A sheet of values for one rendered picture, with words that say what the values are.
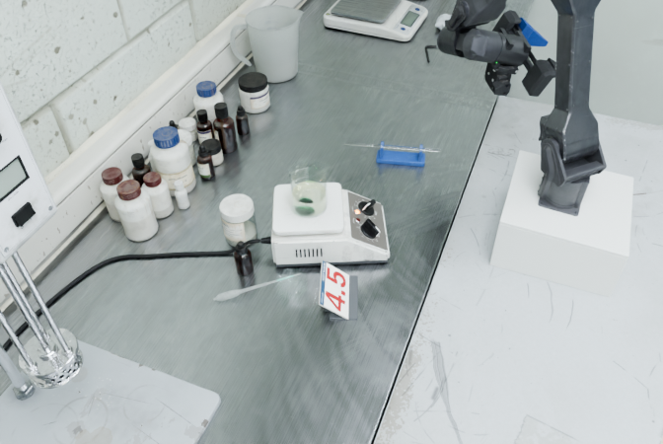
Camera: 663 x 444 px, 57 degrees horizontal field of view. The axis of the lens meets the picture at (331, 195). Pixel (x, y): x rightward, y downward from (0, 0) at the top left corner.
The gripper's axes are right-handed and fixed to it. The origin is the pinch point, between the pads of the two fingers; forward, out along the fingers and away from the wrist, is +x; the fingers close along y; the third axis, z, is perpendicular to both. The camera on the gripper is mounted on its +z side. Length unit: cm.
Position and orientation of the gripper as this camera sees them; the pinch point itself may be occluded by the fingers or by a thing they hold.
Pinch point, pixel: (542, 55)
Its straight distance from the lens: 127.5
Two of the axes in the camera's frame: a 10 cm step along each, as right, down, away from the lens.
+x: 9.1, 0.3, 4.1
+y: 2.3, 7.9, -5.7
